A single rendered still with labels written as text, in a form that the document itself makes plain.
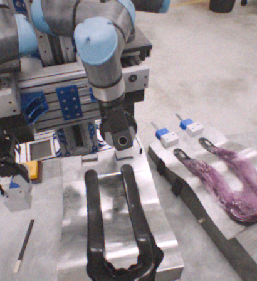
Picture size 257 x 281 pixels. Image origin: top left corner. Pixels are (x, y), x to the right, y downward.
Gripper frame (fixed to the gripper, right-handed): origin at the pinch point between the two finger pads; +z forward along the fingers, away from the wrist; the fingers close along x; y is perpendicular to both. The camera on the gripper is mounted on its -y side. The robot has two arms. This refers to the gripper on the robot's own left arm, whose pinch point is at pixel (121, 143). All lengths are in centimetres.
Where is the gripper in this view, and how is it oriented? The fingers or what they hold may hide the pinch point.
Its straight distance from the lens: 69.5
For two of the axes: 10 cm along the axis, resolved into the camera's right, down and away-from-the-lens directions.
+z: 1.1, 5.2, 8.5
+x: -9.7, 2.2, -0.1
